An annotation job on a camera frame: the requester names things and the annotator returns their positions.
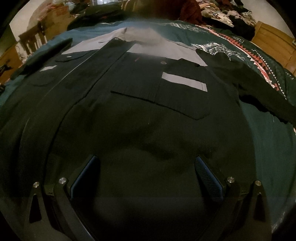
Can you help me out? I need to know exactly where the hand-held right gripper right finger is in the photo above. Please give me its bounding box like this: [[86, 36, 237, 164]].
[[194, 156, 272, 241]]

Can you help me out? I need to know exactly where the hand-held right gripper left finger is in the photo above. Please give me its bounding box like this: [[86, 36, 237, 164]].
[[23, 154, 101, 241]]

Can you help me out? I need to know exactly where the black and grey shirt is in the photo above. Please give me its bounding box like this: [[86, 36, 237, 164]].
[[0, 27, 296, 241]]

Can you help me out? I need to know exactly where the pile of mixed clothes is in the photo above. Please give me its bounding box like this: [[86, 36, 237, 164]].
[[196, 0, 258, 41]]

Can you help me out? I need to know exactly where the teal printed blanket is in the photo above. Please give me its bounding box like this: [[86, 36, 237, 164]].
[[0, 20, 296, 241]]

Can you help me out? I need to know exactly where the wooden dresser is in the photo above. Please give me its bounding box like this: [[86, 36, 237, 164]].
[[0, 45, 24, 87]]

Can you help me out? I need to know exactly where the wooden chair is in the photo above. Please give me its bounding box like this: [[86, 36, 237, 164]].
[[18, 23, 48, 55]]

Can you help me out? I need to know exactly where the wooden headboard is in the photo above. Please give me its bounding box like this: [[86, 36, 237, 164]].
[[251, 21, 296, 77]]

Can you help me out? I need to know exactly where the cardboard box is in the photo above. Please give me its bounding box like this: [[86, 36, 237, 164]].
[[40, 5, 77, 40]]

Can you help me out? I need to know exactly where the dark jacket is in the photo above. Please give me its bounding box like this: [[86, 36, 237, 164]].
[[67, 3, 131, 30]]

